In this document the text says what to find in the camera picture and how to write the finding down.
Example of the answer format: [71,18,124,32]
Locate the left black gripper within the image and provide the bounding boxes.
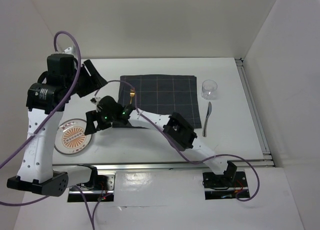
[65,58,108,98]

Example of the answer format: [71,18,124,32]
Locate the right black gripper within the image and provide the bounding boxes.
[84,109,116,136]

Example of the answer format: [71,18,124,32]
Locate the white orange patterned plate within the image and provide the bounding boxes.
[54,119,93,155]

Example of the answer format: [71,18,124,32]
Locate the gold fork green handle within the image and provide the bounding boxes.
[125,88,136,108]

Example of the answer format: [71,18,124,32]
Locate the dark checked cloth placemat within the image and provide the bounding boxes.
[118,74,202,129]

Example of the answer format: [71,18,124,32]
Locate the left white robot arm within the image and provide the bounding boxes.
[6,53,107,197]

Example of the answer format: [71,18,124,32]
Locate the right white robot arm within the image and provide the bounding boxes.
[84,96,218,171]

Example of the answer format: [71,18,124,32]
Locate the clear wine glass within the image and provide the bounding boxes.
[201,79,218,100]

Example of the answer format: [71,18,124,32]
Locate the silver table knife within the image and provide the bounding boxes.
[202,101,212,137]

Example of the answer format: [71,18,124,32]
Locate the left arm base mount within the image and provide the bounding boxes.
[77,172,116,203]

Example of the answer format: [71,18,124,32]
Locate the aluminium frame rail right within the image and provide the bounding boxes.
[234,58,273,162]

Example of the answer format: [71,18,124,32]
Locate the aluminium frame rail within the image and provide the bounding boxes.
[234,58,273,162]
[53,160,275,172]

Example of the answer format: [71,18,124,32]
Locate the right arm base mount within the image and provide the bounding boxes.
[202,171,250,200]

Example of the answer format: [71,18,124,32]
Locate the aluminium frame rail front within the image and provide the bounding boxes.
[53,160,275,172]

